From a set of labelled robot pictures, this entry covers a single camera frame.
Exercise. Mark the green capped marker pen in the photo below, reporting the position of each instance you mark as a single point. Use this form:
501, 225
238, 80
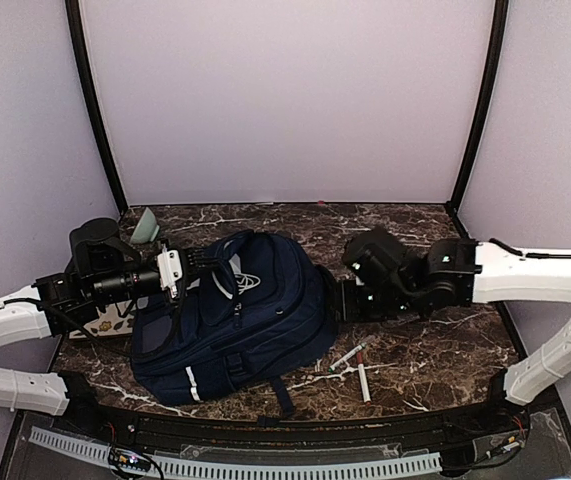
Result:
346, 357

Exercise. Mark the black frame post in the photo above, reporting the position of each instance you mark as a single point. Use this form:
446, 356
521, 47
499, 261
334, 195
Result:
84, 71
481, 111

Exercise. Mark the left black frame post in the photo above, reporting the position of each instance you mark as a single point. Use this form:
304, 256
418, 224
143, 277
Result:
84, 71

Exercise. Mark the right black frame post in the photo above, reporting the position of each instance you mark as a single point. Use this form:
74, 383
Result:
481, 111

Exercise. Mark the black curved front rail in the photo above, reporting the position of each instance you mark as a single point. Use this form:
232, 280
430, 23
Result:
412, 410

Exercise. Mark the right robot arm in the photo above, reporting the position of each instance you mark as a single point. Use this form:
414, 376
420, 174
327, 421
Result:
390, 279

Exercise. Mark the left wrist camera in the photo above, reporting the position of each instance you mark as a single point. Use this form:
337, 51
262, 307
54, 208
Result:
178, 268

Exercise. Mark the grey slotted cable duct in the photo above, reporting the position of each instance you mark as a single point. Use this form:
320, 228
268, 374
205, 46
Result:
131, 464

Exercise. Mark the navy blue student backpack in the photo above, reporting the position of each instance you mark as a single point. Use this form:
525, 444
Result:
265, 311

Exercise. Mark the green ceramic bowl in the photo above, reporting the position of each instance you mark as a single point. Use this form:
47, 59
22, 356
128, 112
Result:
147, 228

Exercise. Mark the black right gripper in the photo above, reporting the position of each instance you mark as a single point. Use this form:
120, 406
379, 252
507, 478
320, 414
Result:
348, 306

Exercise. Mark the floral pattern notebook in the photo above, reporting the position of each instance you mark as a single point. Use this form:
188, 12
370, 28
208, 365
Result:
110, 324

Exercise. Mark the red capped marker pen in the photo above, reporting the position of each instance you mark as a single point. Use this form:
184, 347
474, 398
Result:
363, 379

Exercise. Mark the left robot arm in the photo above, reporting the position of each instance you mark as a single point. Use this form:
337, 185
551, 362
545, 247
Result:
103, 270

